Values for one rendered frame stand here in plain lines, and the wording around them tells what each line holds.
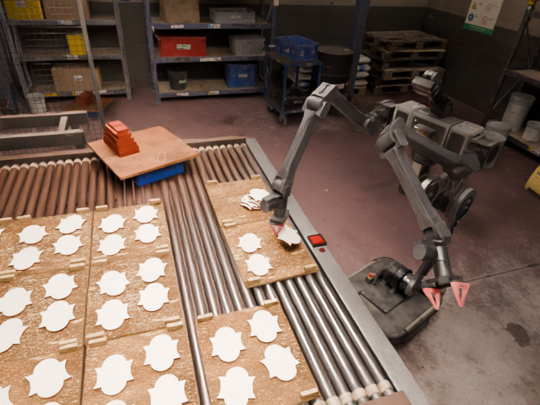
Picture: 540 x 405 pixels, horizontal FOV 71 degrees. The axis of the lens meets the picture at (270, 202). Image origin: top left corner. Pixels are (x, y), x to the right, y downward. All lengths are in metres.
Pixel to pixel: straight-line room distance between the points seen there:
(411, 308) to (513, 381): 0.73
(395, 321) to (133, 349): 1.65
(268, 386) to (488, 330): 2.08
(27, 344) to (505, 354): 2.72
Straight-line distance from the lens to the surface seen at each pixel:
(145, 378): 1.46
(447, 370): 2.85
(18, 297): 1.84
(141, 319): 1.61
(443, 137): 1.92
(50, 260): 1.96
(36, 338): 1.68
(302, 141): 1.65
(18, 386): 1.58
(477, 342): 3.08
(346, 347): 1.57
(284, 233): 1.83
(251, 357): 1.47
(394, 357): 1.60
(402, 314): 2.67
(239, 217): 2.03
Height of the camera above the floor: 2.17
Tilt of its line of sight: 35 degrees down
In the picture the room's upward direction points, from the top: 4 degrees clockwise
